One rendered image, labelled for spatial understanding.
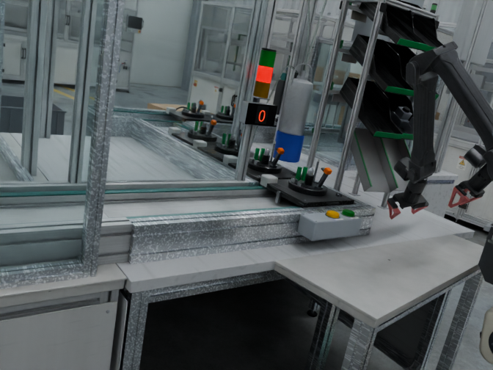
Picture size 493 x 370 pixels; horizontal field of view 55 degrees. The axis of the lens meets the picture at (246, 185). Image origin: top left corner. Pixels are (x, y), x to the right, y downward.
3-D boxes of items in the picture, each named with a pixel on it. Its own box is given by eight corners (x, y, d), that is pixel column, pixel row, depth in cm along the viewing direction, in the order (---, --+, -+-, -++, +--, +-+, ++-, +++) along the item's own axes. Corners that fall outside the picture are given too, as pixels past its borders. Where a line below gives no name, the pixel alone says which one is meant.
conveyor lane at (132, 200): (347, 228, 170) (353, 202, 167) (120, 252, 119) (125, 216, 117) (295, 200, 191) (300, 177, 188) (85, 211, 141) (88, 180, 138)
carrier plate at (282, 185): (353, 205, 167) (354, 199, 166) (303, 208, 153) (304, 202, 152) (307, 183, 185) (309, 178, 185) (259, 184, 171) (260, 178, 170)
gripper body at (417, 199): (392, 197, 176) (397, 183, 170) (415, 192, 178) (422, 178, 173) (401, 210, 171) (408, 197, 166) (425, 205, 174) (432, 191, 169)
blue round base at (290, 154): (304, 162, 266) (310, 136, 262) (283, 162, 257) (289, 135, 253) (287, 155, 278) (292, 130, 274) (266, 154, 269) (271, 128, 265)
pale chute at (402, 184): (414, 191, 188) (422, 186, 185) (389, 190, 182) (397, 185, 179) (392, 131, 200) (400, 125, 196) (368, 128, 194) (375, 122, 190)
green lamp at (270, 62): (276, 68, 155) (279, 53, 154) (264, 66, 152) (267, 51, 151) (267, 66, 159) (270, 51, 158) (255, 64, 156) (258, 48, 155)
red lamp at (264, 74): (273, 84, 156) (276, 68, 155) (261, 81, 153) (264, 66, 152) (264, 81, 160) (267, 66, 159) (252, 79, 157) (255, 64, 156)
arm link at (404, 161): (415, 174, 159) (436, 164, 161) (393, 152, 165) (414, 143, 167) (408, 196, 168) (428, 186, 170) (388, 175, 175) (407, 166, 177)
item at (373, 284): (497, 259, 176) (499, 252, 175) (374, 329, 112) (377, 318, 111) (341, 197, 221) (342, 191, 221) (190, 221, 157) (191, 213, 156)
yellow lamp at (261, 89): (271, 98, 158) (273, 84, 156) (258, 97, 155) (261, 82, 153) (261, 96, 162) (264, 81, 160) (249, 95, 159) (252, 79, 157)
